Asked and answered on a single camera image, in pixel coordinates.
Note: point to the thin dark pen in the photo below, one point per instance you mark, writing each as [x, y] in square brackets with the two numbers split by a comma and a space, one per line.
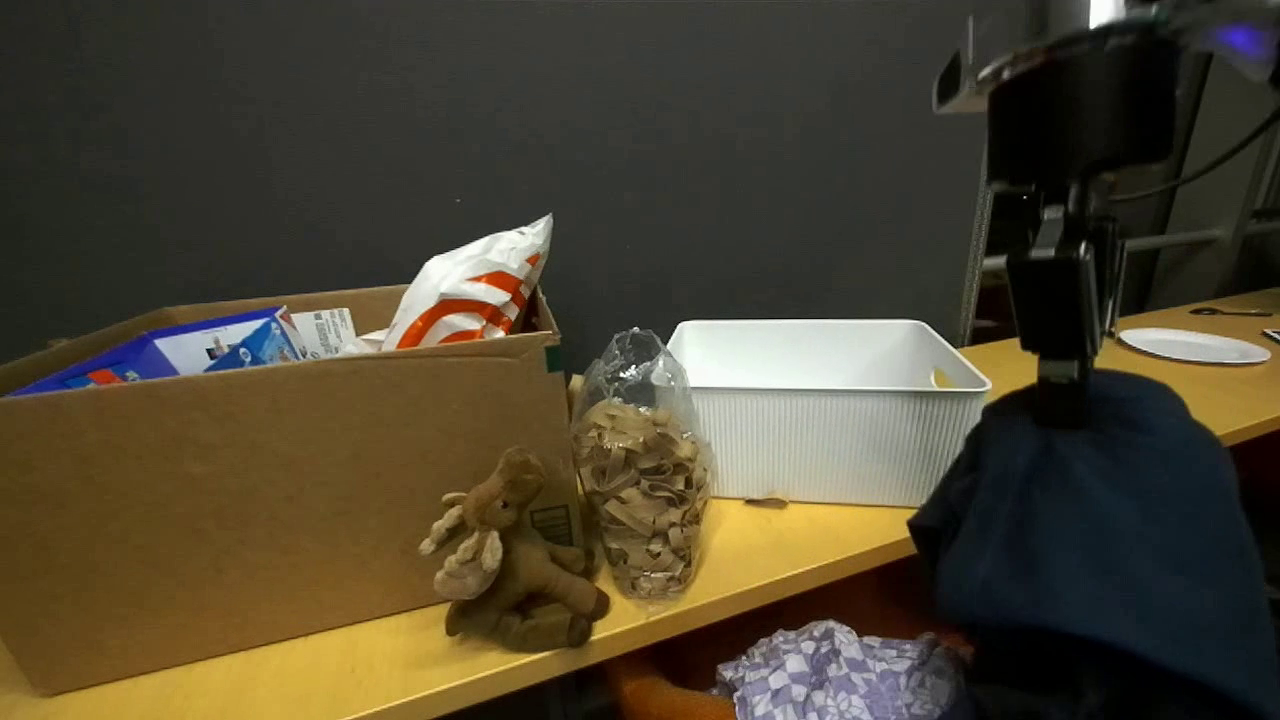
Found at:
[1234, 308]

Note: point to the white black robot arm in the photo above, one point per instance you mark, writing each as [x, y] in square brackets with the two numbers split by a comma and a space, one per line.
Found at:
[1092, 92]

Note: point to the blue white package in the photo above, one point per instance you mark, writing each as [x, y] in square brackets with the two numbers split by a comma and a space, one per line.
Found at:
[175, 355]

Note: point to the blue white checkered cloth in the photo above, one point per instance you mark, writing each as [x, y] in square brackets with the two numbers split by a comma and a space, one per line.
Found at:
[842, 675]

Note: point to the red white plastic bag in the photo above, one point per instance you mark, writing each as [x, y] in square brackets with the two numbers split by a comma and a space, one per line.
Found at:
[465, 302]

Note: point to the dark blue clothing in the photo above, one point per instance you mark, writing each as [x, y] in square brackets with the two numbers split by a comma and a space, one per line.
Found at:
[1105, 533]

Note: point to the brown plush moose toy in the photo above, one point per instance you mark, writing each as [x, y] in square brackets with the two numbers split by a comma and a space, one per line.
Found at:
[521, 574]

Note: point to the clear bag of brown chips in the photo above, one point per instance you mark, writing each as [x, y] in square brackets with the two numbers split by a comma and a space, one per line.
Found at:
[645, 502]

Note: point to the white plastic basket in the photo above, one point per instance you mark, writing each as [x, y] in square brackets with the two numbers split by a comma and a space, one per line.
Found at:
[827, 424]

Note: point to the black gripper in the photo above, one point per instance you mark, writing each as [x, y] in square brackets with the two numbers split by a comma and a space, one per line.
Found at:
[1064, 281]

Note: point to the white round plate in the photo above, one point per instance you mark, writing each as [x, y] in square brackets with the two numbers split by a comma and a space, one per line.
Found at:
[1193, 346]

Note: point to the orange upholstered chair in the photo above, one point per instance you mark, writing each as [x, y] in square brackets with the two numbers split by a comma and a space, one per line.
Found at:
[666, 698]

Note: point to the small white carton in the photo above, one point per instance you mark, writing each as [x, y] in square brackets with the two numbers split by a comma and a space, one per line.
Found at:
[327, 335]

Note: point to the brown cardboard box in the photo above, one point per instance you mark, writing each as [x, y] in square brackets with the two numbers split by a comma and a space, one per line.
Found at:
[227, 521]

